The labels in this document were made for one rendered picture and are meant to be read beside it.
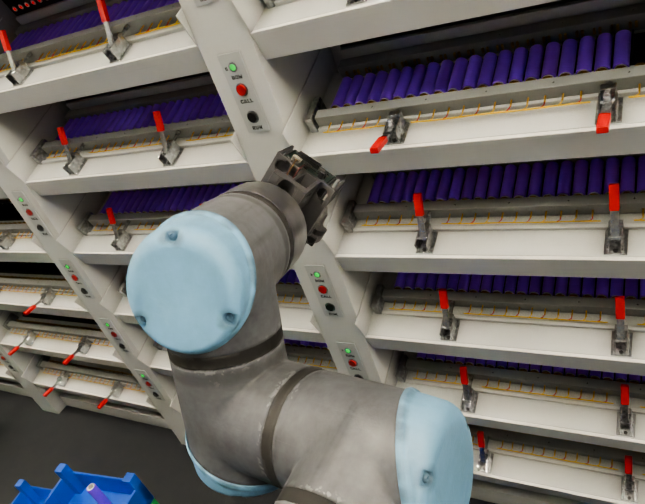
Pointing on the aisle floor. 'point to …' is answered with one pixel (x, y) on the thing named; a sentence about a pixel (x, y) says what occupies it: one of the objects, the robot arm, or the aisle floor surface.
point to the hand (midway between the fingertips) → (306, 198)
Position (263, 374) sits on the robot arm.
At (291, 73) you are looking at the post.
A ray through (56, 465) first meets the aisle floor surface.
